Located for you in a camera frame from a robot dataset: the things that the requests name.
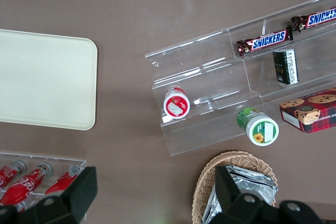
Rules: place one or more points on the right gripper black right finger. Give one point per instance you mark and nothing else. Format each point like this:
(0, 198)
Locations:
(236, 205)

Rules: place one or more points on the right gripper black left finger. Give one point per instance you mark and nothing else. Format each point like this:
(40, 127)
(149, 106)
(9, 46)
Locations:
(68, 197)

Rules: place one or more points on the light wicker basket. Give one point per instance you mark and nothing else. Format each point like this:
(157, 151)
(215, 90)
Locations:
(204, 179)

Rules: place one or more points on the cream rectangular tray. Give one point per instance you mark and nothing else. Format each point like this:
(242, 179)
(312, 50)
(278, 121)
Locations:
(47, 77)

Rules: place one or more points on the red Coca-Cola bottle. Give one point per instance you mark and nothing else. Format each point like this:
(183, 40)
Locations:
(21, 206)
(9, 174)
(26, 184)
(65, 180)

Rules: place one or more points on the silver foil pack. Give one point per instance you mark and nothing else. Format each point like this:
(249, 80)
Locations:
(212, 208)
(254, 182)

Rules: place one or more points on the clear acrylic bottle rack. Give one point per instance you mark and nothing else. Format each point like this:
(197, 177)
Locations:
(39, 159)

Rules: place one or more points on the green lid snack cup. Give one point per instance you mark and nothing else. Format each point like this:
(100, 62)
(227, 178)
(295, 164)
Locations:
(261, 130)

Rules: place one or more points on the red lid snack cup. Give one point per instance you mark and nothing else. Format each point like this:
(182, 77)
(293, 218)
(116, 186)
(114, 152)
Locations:
(176, 104)

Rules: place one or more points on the red tartan cookie box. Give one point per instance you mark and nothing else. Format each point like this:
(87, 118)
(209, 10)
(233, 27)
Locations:
(312, 113)

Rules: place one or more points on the clear acrylic stepped display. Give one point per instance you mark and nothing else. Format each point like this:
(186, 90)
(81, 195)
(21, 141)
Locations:
(210, 77)

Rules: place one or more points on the small black snack box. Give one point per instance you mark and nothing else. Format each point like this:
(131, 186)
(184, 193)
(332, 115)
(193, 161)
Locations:
(284, 66)

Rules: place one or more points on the Snickers chocolate bar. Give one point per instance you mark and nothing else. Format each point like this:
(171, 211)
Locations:
(265, 41)
(315, 19)

